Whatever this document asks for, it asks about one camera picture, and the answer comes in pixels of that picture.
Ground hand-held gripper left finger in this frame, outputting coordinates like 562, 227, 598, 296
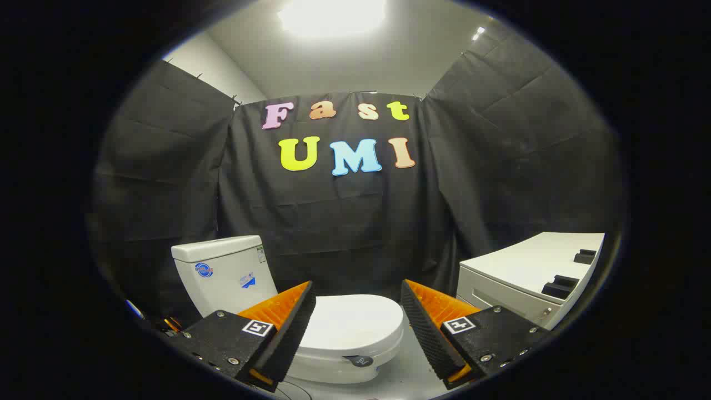
167, 281, 317, 393

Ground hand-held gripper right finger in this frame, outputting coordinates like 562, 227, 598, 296
400, 279, 550, 389

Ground white toilet lid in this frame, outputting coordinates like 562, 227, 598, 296
297, 294, 404, 363

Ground white cabinet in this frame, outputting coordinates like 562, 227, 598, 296
457, 232, 606, 331

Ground black backdrop cloth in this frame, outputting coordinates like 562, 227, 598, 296
89, 36, 625, 328

